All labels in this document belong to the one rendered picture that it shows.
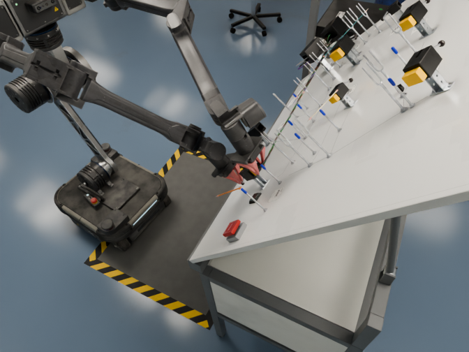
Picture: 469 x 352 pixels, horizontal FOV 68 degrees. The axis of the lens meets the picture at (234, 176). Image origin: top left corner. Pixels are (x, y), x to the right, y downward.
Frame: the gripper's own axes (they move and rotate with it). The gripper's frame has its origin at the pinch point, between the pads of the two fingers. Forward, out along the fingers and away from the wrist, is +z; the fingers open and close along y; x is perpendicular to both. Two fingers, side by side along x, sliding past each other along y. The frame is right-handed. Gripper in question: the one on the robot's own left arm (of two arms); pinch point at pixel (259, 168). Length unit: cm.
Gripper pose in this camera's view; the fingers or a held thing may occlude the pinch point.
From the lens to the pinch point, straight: 109.8
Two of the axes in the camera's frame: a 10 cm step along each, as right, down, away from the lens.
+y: 5.2, -7.5, 4.0
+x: -7.0, -1.2, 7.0
